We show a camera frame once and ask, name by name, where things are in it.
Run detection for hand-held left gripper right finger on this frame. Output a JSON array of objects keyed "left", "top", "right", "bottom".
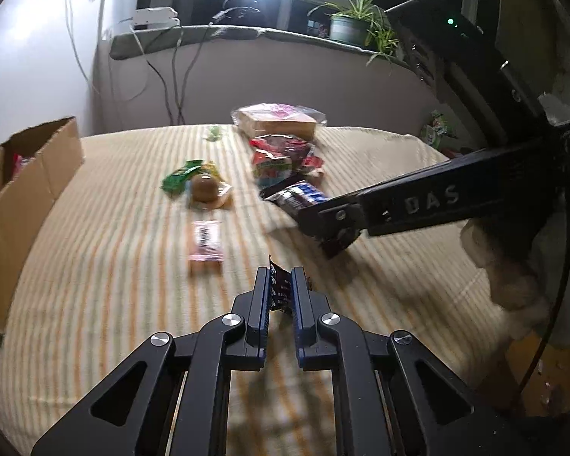
[{"left": 291, "top": 266, "right": 518, "bottom": 456}]

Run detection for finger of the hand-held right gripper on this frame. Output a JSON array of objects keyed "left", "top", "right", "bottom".
[{"left": 297, "top": 191, "right": 367, "bottom": 250}]

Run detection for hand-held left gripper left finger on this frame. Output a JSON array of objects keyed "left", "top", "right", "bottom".
[{"left": 31, "top": 267, "right": 272, "bottom": 456}]

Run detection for dark brown snack packet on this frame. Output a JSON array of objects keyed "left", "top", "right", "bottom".
[{"left": 267, "top": 255, "right": 298, "bottom": 315}]

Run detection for dark blue snack packet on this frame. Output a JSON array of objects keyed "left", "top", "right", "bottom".
[{"left": 259, "top": 180, "right": 359, "bottom": 260}]

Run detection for pink snack packet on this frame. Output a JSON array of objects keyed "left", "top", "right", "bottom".
[{"left": 188, "top": 220, "right": 226, "bottom": 263}]

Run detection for red snack bag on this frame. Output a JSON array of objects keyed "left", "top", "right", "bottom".
[{"left": 249, "top": 134, "right": 312, "bottom": 161}]

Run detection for bagged sliced bread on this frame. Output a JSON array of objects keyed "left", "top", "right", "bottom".
[{"left": 231, "top": 103, "right": 326, "bottom": 141}]

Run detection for round pastry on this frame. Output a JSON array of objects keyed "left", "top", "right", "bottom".
[{"left": 189, "top": 173, "right": 233, "bottom": 210}]

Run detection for green snack packet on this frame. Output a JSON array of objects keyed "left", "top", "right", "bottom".
[{"left": 160, "top": 159, "right": 206, "bottom": 196}]

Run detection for brown cardboard box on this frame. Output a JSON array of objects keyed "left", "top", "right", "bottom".
[{"left": 0, "top": 116, "right": 85, "bottom": 334}]

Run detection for person's right hand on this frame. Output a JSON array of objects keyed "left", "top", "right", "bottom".
[{"left": 460, "top": 217, "right": 553, "bottom": 315}]

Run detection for small red snack packet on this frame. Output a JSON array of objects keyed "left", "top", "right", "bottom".
[{"left": 295, "top": 153, "right": 326, "bottom": 187}]

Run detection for green and white snack bag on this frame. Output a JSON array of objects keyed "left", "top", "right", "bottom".
[{"left": 419, "top": 110, "right": 458, "bottom": 149}]

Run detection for colourful snack bag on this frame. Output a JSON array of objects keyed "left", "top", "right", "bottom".
[{"left": 252, "top": 154, "right": 296, "bottom": 190}]

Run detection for potted spider plant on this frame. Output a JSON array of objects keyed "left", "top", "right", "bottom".
[{"left": 306, "top": 0, "right": 404, "bottom": 66}]

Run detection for grey stone windowsill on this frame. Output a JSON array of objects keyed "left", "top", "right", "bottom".
[{"left": 108, "top": 24, "right": 412, "bottom": 71}]

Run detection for white power strip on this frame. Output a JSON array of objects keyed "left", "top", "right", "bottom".
[{"left": 131, "top": 6, "right": 181, "bottom": 30}]

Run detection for black power cables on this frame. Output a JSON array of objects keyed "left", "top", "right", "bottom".
[{"left": 145, "top": 26, "right": 205, "bottom": 125}]

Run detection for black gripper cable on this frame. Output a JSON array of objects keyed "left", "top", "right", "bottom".
[{"left": 515, "top": 183, "right": 570, "bottom": 412}]

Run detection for white cable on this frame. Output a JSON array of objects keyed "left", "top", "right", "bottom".
[{"left": 62, "top": 0, "right": 106, "bottom": 105}]

